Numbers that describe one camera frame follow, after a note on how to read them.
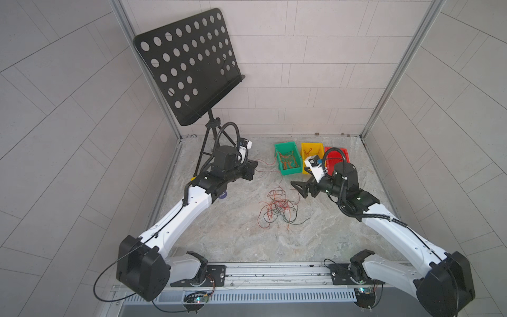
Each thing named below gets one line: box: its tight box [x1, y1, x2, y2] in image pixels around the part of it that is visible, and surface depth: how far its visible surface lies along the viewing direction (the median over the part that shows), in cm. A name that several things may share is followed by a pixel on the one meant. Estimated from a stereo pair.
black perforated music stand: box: [134, 7, 246, 176], surface depth 63 cm
